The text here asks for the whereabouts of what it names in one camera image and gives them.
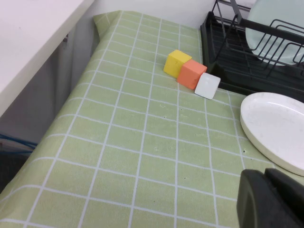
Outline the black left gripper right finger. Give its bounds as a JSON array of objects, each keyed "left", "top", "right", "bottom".
[{"left": 264, "top": 168, "right": 304, "bottom": 228}]

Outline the white side table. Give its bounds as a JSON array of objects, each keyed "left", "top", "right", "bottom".
[{"left": 0, "top": 0, "right": 100, "bottom": 152}]

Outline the orange cube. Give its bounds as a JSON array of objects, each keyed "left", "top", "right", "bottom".
[{"left": 177, "top": 59, "right": 208, "bottom": 90}]

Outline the black wire dish rack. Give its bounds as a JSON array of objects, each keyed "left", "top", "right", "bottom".
[{"left": 200, "top": 0, "right": 304, "bottom": 95}]

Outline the pale green plate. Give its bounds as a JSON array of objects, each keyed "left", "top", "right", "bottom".
[{"left": 245, "top": 0, "right": 304, "bottom": 66}]

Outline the yellow cube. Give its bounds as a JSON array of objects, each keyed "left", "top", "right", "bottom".
[{"left": 163, "top": 49, "right": 192, "bottom": 79}]

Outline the blue cable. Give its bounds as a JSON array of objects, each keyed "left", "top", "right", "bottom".
[{"left": 0, "top": 134, "right": 38, "bottom": 152}]

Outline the white cube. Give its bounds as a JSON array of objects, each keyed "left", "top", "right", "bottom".
[{"left": 194, "top": 73, "right": 221, "bottom": 100}]

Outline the green checked tablecloth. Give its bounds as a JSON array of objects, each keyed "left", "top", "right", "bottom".
[{"left": 0, "top": 10, "right": 304, "bottom": 228}]

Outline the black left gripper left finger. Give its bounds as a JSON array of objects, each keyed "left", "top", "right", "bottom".
[{"left": 237, "top": 169, "right": 297, "bottom": 228}]

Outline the white plate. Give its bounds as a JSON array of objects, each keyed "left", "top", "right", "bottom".
[{"left": 240, "top": 92, "right": 304, "bottom": 177}]

